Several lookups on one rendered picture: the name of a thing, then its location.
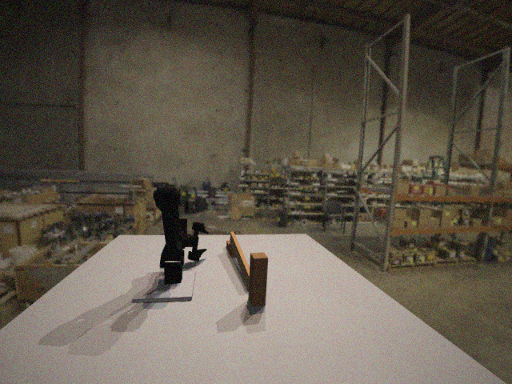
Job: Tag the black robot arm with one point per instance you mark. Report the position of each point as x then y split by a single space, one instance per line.
167 200

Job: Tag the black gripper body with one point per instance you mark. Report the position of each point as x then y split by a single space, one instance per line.
193 242

